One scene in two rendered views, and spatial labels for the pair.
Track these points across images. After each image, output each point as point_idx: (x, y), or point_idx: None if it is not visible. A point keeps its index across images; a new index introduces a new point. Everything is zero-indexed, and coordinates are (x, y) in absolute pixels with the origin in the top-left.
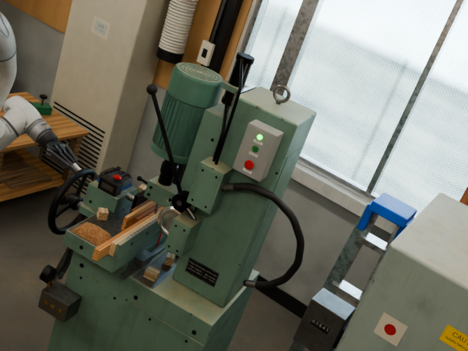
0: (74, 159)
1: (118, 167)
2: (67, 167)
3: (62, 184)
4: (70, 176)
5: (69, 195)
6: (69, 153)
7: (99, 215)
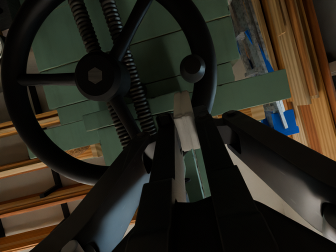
0: (232, 148)
1: (186, 181)
2: (152, 136)
3: (55, 171)
4: (86, 184)
5: (92, 100)
6: (263, 174)
7: (92, 151)
